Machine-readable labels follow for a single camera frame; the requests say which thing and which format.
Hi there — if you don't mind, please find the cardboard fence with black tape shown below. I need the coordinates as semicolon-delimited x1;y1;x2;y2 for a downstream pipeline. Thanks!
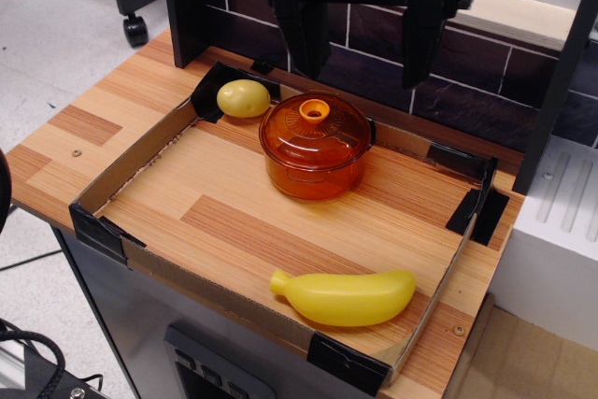
64;57;521;398

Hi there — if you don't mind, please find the black office chair base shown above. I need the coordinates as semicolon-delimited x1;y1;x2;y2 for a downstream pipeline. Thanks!
116;0;157;48

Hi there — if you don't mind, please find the black vertical post right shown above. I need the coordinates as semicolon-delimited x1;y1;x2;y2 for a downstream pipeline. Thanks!
512;0;597;194

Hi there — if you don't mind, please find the black vertical post left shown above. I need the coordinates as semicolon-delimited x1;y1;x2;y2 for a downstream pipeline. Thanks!
166;0;211;68

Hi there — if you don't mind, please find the black vertical post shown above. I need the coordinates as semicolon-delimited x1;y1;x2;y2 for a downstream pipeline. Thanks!
512;0;597;194
166;0;211;68

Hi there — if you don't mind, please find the yellow toy banana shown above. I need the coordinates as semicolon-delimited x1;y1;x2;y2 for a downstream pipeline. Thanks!
270;269;416;327

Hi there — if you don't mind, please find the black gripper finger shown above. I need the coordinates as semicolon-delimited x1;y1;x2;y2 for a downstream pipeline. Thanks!
272;0;331;78
402;0;447;89

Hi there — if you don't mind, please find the orange transparent toy pot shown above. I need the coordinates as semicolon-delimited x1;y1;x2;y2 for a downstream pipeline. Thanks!
259;118;377;203

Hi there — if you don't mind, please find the orange transparent pot lid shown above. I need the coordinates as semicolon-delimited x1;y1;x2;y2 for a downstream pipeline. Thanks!
259;93;372;170

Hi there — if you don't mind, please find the grey oven control panel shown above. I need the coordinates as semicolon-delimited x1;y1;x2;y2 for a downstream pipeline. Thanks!
164;325;277;399

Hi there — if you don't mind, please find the yellow toy potato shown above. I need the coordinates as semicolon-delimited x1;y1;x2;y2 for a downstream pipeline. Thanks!
217;79;270;119

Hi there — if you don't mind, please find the white ridged sink drainer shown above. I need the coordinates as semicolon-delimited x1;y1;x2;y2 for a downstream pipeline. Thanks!
535;147;597;243

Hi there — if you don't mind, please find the black cable bottom left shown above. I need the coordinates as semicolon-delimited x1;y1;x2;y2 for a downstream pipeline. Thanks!
0;317;104;399

